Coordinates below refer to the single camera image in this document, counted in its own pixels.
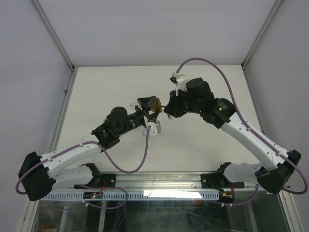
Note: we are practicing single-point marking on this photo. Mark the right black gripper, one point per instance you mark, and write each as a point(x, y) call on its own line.
point(172, 108)

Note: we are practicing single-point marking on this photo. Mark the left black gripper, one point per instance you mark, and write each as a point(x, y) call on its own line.
point(144, 103)

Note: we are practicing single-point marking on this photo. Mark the large brass padlock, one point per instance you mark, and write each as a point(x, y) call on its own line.
point(156, 106)

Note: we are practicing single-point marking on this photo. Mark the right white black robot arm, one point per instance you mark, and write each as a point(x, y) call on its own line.
point(276, 164)

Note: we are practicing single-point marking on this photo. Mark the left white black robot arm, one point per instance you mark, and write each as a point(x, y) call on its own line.
point(41, 174)

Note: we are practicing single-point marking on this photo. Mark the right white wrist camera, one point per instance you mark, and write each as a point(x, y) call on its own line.
point(180, 80)

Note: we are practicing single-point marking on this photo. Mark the aluminium front rail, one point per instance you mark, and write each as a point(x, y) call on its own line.
point(186, 181)

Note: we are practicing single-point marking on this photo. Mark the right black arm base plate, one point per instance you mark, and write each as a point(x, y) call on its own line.
point(214, 181)

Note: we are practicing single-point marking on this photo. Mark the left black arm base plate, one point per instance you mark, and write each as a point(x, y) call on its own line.
point(105, 180)

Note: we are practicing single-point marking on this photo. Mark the slotted grey cable duct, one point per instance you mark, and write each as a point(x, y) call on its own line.
point(144, 195)

